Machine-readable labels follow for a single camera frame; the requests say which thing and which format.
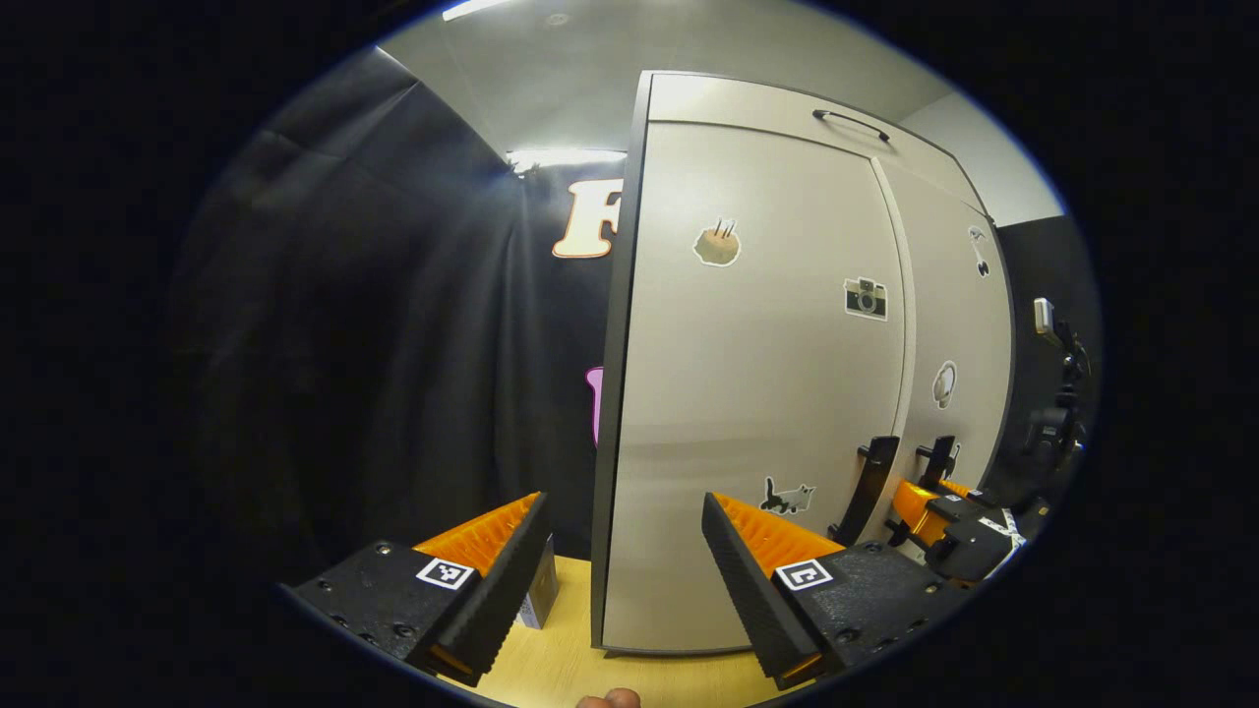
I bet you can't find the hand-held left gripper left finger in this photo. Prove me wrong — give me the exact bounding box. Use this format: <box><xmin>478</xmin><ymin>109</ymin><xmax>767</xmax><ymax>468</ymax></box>
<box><xmin>280</xmin><ymin>492</ymin><xmax>554</xmax><ymax>687</ymax></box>

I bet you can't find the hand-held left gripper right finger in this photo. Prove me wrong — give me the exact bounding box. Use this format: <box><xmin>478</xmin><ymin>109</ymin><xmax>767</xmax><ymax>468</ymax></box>
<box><xmin>700</xmin><ymin>491</ymin><xmax>972</xmax><ymax>691</ymax></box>

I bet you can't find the black door handle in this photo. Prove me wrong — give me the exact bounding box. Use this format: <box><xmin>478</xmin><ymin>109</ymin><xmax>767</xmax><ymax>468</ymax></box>
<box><xmin>915</xmin><ymin>436</ymin><xmax>958</xmax><ymax>495</ymax></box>
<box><xmin>829</xmin><ymin>436</ymin><xmax>901</xmax><ymax>548</ymax></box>

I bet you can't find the beige cabinet door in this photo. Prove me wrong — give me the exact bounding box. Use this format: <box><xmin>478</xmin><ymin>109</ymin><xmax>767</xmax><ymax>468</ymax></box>
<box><xmin>856</xmin><ymin>157</ymin><xmax>1014</xmax><ymax>552</ymax></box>
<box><xmin>602</xmin><ymin>120</ymin><xmax>916</xmax><ymax>654</ymax></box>

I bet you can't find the double-door shoe cabinet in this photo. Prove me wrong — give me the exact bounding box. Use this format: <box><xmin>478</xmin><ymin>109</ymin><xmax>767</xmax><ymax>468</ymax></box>
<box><xmin>590</xmin><ymin>71</ymin><xmax>1016</xmax><ymax>656</ymax></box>

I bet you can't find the beige cabinet drawer front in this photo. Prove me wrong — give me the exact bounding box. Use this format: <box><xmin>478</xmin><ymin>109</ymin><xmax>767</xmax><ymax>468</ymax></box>
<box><xmin>646</xmin><ymin>72</ymin><xmax>989</xmax><ymax>212</ymax></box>

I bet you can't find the black stand with white device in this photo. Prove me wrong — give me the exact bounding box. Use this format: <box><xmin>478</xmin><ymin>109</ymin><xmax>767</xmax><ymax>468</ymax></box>
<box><xmin>1023</xmin><ymin>297</ymin><xmax>1091</xmax><ymax>493</ymax></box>

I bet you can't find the black backdrop cloth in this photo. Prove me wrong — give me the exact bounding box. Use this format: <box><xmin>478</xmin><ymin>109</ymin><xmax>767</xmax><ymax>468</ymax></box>
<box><xmin>984</xmin><ymin>216</ymin><xmax>1098</xmax><ymax>512</ymax></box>
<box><xmin>167</xmin><ymin>49</ymin><xmax>630</xmax><ymax>591</ymax></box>

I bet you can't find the black drawer handle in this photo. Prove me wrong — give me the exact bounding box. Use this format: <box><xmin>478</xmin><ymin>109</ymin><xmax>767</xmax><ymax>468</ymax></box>
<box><xmin>812</xmin><ymin>109</ymin><xmax>892</xmax><ymax>143</ymax></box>

